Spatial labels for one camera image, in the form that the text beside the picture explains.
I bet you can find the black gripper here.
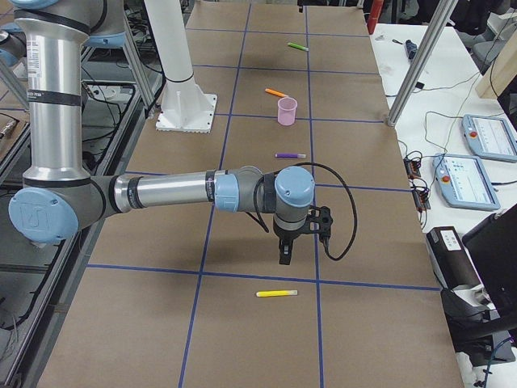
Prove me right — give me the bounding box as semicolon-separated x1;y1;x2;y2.
273;220;312;265

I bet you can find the green highlighter pen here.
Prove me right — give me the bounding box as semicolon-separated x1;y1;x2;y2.
288;42;309;52

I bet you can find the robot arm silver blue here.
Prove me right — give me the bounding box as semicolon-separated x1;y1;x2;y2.
9;1;316;265

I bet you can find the yellow highlighter pen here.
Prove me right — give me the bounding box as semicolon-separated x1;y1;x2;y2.
255;289;298;297

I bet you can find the purple highlighter pen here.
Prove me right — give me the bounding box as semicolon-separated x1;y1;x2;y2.
275;153;307;159

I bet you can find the pink mesh pen holder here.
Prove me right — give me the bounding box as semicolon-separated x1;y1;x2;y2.
277;96;297;126

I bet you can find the orange highlighter pen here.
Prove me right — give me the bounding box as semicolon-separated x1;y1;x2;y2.
264;88;289;98

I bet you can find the brown paper table mat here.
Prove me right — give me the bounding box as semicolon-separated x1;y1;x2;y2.
38;3;465;388

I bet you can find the near teach pendant tablet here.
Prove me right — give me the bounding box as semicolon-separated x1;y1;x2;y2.
433;154;500;211

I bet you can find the teach pendant tablet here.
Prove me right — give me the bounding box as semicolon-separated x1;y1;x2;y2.
461;115;516;162
433;154;500;211

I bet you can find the black printer device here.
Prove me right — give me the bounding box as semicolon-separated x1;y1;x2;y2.
426;226;489;323

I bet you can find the far teach pendant tablet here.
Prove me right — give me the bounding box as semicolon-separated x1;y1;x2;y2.
461;115;516;162

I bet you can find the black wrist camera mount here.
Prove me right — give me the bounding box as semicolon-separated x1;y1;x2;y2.
302;205;334;244

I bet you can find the black camera cable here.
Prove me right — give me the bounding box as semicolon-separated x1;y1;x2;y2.
246;162;357;261

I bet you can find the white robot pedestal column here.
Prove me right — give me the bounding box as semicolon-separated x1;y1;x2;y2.
145;0;217;133

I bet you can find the aluminium frame post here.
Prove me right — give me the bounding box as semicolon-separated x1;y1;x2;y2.
386;0;458;127

